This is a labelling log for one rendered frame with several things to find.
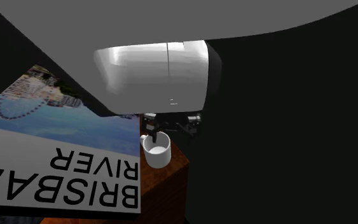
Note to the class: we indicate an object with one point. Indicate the brown wooden table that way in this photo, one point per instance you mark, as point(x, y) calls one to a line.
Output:
point(163, 186)

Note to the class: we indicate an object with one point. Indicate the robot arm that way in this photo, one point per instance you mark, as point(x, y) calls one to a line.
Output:
point(154, 74)

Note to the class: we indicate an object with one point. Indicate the white mug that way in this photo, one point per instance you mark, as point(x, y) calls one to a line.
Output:
point(157, 153)

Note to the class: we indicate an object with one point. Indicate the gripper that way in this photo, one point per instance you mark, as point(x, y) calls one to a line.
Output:
point(171, 119)

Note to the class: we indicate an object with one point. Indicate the river photo book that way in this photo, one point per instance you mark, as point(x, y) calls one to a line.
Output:
point(57, 149)

